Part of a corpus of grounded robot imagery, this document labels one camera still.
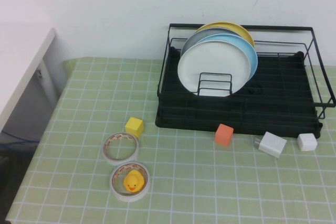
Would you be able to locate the yellow rubber duck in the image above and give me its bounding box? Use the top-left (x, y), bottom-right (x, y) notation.
top-left (123, 169), bottom-right (145, 193)

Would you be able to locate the blue cable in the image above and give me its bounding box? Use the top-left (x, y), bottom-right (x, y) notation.
top-left (0, 129), bottom-right (40, 149)

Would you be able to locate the light blue round plate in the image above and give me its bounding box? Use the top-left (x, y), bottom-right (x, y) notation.
top-left (195, 33), bottom-right (259, 82)

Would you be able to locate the green checked tablecloth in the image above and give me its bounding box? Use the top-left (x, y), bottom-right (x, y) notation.
top-left (5, 56), bottom-right (336, 224)

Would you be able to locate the white round plate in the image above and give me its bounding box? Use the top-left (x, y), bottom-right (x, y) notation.
top-left (177, 40), bottom-right (251, 98)

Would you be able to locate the white cube block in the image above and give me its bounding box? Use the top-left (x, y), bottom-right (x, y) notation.
top-left (297, 133), bottom-right (318, 152)

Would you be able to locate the white power adapter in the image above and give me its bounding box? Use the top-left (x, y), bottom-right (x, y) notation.
top-left (253, 131), bottom-right (288, 159)

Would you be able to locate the orange cube block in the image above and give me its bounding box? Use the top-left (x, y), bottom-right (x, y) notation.
top-left (214, 123), bottom-right (235, 147)

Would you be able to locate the black wire dish rack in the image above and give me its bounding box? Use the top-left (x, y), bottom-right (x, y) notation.
top-left (156, 23), bottom-right (336, 140)

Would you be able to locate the grey round plate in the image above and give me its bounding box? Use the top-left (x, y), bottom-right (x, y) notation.
top-left (180, 27), bottom-right (237, 55)

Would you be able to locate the double-sided tape roll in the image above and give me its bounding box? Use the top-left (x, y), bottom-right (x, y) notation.
top-left (101, 132), bottom-right (140, 166)
top-left (109, 162), bottom-right (151, 203)

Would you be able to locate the yellow cube block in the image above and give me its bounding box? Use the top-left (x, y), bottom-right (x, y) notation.
top-left (124, 116), bottom-right (145, 140)

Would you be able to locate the white side table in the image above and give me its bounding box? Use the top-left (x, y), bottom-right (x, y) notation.
top-left (0, 23), bottom-right (69, 133)

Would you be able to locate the black rack drip tray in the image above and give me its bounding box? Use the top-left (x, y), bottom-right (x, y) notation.
top-left (154, 46), bottom-right (323, 140)

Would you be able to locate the yellow round plate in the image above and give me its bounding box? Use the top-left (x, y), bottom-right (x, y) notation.
top-left (195, 21), bottom-right (255, 49)

